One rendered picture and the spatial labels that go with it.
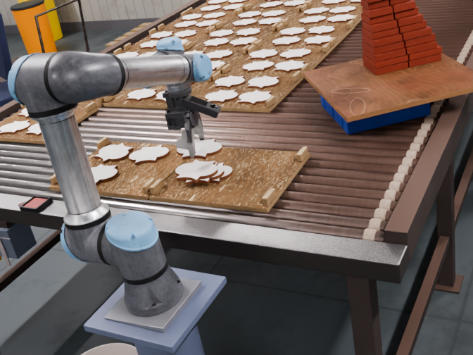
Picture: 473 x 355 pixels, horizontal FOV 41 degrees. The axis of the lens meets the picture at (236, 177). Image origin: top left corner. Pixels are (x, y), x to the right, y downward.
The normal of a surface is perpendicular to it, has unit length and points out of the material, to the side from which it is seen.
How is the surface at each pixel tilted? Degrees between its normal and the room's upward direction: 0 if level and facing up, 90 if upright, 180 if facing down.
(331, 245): 0
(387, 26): 90
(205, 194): 0
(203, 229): 0
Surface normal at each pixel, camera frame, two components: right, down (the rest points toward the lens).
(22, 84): -0.51, 0.33
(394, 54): 0.19, 0.43
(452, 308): -0.17, -0.87
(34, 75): -0.52, 0.00
